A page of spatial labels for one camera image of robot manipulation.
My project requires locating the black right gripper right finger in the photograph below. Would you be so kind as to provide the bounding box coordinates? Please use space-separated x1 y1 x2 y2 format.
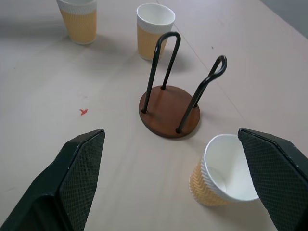
237 128 308 231

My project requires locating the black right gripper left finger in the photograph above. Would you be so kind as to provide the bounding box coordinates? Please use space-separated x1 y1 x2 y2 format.
0 129 106 231

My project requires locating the yellow white ribbed paper cup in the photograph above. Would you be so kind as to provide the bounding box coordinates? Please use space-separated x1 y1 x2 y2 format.
189 134 260 207
136 3 176 61
56 0 98 46

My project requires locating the wooden base wire holder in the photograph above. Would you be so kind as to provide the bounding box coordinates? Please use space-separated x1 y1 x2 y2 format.
139 31 228 139

